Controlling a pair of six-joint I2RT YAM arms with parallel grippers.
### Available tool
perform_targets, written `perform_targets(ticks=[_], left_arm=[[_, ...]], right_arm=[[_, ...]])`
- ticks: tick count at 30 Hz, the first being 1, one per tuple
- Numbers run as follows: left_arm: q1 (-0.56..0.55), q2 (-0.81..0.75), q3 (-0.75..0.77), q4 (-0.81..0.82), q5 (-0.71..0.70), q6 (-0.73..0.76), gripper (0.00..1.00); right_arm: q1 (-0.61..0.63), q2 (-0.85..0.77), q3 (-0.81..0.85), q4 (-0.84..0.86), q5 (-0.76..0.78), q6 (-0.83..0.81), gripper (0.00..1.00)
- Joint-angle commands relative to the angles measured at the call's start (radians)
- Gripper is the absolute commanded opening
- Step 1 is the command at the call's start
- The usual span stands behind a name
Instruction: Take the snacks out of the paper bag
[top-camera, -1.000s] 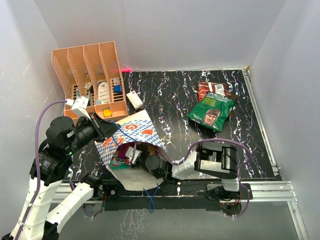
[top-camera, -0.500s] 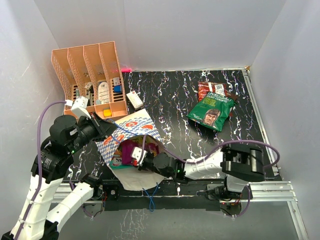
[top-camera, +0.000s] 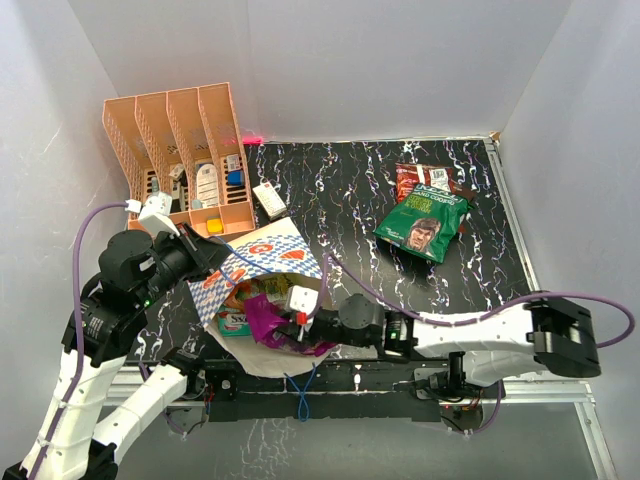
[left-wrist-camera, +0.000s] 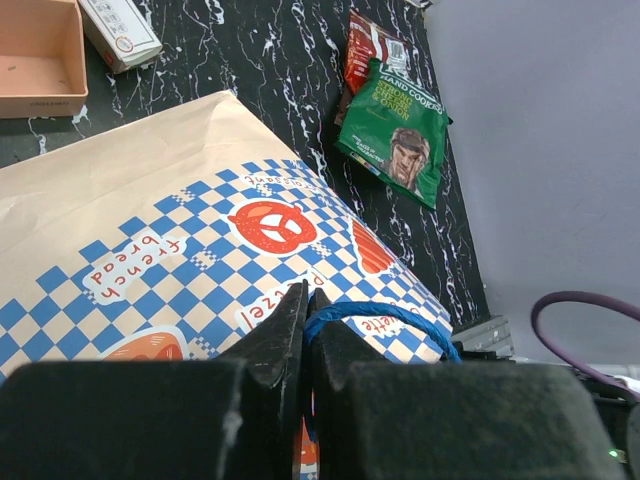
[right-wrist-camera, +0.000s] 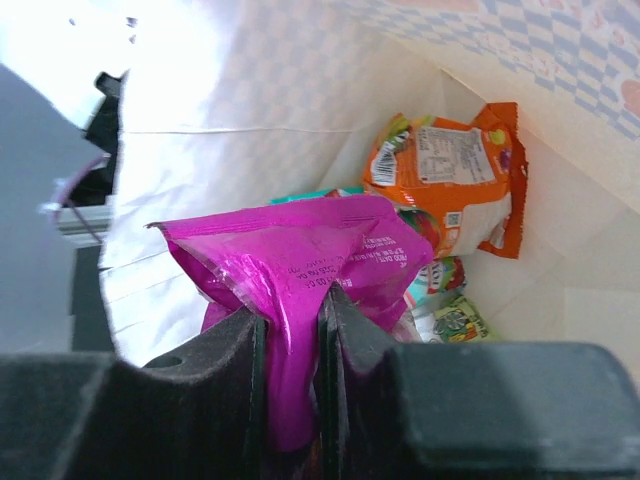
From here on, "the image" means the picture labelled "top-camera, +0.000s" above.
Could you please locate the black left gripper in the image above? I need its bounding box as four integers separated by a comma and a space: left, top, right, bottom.
137, 219, 234, 305

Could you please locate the purple snack bag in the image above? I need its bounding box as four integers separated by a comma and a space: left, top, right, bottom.
244, 294, 336, 357

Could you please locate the orange snack packet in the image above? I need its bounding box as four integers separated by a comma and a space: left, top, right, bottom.
222, 279, 261, 312

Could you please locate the teal foxs candy bag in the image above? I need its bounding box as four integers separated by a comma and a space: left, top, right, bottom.
216, 308, 252, 337

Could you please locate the blue checkered paper bag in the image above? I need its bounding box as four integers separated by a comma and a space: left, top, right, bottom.
189, 218, 332, 378

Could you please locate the green snack bag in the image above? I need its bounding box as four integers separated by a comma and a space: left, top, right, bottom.
374, 184, 472, 264

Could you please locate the red doritos bag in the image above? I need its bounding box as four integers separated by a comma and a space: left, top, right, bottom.
396, 163, 453, 203

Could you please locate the brown kettle chips bag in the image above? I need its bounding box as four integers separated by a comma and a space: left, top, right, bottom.
449, 181, 476, 235

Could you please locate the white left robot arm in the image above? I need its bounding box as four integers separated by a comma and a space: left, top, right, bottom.
4, 224, 231, 479

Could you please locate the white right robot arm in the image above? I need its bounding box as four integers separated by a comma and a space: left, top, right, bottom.
276, 293, 601, 399

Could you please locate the yellow object in organizer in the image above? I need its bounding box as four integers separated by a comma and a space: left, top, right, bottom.
206, 217, 224, 235

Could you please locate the yellow green snack packet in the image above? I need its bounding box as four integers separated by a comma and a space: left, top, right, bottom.
260, 274, 294, 303

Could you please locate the white label bottle in organizer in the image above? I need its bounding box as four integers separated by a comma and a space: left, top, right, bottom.
196, 163, 219, 208

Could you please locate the blue item in organizer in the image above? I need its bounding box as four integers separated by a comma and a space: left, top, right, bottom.
227, 170, 245, 187

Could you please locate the small white red box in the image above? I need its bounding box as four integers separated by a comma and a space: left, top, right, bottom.
252, 182, 287, 220

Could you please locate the white tube in organizer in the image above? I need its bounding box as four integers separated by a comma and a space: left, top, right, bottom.
151, 176, 160, 196

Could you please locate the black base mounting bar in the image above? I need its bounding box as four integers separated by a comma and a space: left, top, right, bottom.
205, 359, 482, 423

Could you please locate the orange plastic file organizer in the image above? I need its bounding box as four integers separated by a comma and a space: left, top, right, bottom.
102, 83, 256, 240

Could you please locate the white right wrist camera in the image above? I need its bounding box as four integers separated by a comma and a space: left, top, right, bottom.
285, 285, 319, 328

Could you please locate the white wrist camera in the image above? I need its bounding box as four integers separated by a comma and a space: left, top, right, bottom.
125, 192, 179, 238
285, 285, 319, 328

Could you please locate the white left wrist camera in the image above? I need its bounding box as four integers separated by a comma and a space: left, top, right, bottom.
125, 192, 179, 238

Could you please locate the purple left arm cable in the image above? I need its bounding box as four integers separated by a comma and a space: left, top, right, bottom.
29, 202, 134, 479

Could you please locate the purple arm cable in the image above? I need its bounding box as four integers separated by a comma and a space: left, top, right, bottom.
29, 202, 134, 479
304, 252, 636, 434

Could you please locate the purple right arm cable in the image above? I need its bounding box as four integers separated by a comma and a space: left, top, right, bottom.
304, 252, 636, 434

